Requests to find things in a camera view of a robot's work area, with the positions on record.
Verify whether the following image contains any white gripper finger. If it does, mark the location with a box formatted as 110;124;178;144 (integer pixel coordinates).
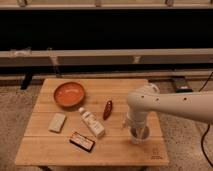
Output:
135;128;140;137
141;128;145;138

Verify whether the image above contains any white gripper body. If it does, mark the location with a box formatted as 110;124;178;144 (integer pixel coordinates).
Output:
122;111;148;129

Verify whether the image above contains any white ceramic cup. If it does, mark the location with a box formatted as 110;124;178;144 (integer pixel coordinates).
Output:
130;126;149;144

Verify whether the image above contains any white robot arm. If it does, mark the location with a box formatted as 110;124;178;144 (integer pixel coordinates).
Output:
125;83;213;129

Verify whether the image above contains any dark red chili pepper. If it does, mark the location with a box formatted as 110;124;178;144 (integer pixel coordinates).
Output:
103;100;113;120

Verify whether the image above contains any white tube bottle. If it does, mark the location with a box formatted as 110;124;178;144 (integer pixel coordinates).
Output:
78;107;105;138

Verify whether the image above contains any black and orange box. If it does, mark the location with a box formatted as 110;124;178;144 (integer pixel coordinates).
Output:
69;132;95;152

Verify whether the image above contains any wooden table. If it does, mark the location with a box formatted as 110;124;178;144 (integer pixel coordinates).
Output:
15;78;169;166

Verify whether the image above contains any orange round plate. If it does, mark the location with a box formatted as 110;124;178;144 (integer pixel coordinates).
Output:
53;82;85;107

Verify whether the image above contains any white rectangular block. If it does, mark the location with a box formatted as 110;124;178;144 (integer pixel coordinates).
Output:
48;113;66;133

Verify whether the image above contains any grey metal rail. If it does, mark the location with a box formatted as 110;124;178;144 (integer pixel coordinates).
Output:
0;48;213;66

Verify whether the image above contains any black cable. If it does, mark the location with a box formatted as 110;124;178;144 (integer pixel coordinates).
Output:
198;71;213;168

